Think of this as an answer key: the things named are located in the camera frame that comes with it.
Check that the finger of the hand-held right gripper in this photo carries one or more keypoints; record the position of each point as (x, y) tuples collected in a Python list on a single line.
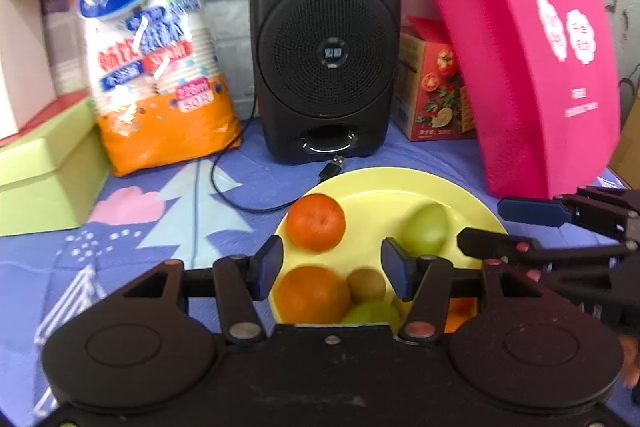
[(500, 246), (530, 211)]

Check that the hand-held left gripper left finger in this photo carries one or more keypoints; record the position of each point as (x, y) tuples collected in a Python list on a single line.
[(267, 272)]

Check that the flat green box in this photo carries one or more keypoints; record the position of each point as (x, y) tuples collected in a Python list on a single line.
[(45, 177)]

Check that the green citrus fruit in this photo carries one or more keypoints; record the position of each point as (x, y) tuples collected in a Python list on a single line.
[(425, 229), (372, 313)]

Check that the blue printed tablecloth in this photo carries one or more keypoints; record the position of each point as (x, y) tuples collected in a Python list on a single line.
[(150, 252)]

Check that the black speaker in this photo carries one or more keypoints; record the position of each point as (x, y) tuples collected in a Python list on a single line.
[(325, 37)]

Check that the white cup box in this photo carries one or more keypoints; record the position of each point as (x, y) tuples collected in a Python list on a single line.
[(20, 62)]

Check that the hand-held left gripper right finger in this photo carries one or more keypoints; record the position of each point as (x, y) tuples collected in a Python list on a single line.
[(395, 269)]

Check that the orange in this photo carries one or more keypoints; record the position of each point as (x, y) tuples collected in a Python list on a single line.
[(460, 312), (312, 294), (316, 223)]

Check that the yellow plastic plate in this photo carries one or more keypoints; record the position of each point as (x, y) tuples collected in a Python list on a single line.
[(370, 197)]

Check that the orange paper cup pack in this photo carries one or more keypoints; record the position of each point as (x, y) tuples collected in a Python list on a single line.
[(150, 57)]

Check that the tomato printed carton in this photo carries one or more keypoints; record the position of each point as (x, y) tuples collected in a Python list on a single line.
[(432, 82)]

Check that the brown cardboard box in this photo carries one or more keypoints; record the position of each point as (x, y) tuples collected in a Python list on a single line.
[(629, 142)]

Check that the kiwi fruit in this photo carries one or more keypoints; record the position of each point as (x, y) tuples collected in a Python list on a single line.
[(366, 283)]

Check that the pink tote bag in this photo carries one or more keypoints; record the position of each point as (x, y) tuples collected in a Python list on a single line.
[(525, 57)]

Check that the red box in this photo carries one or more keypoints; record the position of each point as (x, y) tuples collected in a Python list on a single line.
[(55, 106)]

